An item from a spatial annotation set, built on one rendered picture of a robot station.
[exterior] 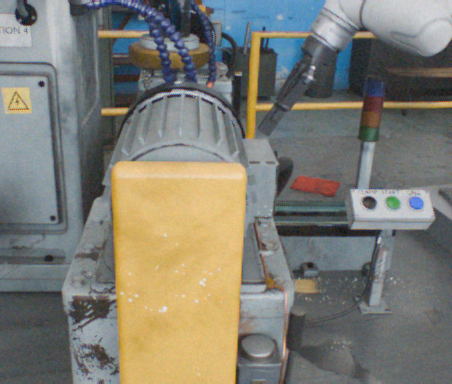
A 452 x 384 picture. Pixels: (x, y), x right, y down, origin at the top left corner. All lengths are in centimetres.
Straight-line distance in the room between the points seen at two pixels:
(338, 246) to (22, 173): 76
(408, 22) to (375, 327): 63
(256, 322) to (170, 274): 18
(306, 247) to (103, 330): 80
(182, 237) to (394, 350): 77
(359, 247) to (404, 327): 25
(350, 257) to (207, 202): 96
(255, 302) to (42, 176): 66
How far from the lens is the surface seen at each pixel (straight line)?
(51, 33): 117
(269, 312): 72
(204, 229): 57
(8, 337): 127
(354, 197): 122
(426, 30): 112
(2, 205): 130
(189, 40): 128
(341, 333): 127
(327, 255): 146
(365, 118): 173
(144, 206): 56
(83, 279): 73
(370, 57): 667
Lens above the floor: 155
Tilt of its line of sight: 23 degrees down
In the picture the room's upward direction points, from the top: 2 degrees clockwise
